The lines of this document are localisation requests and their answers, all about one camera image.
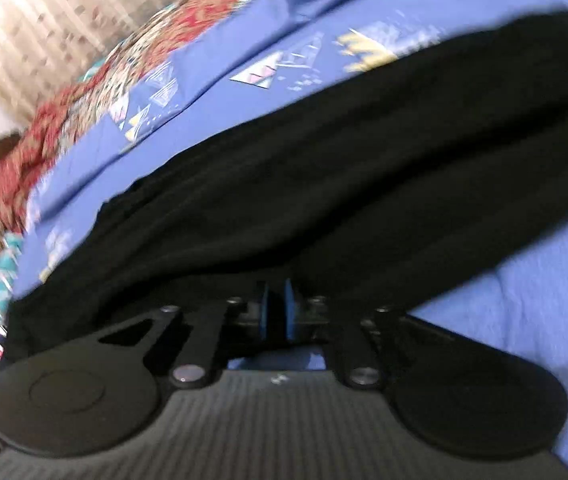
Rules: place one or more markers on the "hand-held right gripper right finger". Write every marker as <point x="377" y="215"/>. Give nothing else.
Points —
<point x="290" y="310"/>

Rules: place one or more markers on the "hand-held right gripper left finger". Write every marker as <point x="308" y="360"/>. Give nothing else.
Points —
<point x="262" y="310"/>

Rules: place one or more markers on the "black pants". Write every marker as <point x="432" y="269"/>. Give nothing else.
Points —
<point x="314" y="185"/>

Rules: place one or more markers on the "blue printed bedsheet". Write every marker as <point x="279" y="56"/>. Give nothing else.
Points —
<point x="538" y="285"/>

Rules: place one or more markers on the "red floral blanket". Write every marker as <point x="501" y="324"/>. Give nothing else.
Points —
<point x="199" y="15"/>

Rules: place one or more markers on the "beige leaf-print curtain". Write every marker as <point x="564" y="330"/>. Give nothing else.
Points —
<point x="39" y="25"/>

